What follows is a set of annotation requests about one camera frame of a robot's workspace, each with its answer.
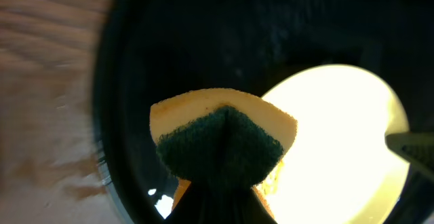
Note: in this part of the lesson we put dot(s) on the yellow plate with sauce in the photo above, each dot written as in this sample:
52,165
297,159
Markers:
339,168

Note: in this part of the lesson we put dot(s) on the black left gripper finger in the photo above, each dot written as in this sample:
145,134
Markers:
414,147

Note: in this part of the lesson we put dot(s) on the yellow green scrub sponge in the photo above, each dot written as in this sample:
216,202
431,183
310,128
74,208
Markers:
220,143

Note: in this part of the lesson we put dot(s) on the round black tray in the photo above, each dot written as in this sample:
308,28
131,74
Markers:
154,49

